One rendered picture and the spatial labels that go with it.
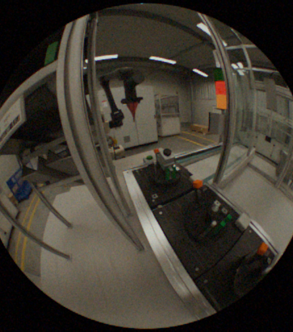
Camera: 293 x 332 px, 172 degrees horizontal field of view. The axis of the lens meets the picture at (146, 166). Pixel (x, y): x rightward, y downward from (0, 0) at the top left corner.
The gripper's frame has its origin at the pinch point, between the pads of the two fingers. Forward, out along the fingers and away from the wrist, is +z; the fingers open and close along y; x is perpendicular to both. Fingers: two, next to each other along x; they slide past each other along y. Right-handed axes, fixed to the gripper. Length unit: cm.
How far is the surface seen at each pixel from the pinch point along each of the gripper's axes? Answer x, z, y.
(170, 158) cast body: -24.6, 14.9, 5.0
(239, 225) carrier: -55, 25, 13
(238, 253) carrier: -61, 26, 7
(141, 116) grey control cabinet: 284, 9, 92
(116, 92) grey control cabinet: 279, -86, 22
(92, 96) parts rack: -24.7, -7.6, -15.1
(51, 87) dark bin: -37.2, -7.9, -19.0
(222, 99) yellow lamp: -32.6, -6.2, 21.9
